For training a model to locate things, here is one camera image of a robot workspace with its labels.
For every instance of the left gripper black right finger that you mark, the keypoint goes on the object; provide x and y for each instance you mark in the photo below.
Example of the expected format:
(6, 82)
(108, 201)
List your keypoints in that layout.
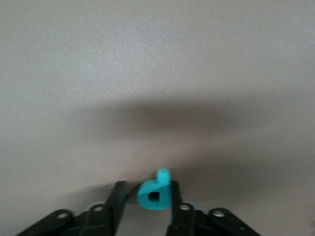
(177, 216)

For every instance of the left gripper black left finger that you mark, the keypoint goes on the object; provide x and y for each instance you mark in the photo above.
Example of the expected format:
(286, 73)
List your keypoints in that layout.
(115, 211)

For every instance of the teal foam letter p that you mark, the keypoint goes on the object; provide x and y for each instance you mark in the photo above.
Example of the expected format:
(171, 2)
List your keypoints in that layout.
(162, 182)

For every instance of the brown table cover sheet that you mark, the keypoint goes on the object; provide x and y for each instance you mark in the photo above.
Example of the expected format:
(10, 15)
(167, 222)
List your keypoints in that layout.
(147, 61)

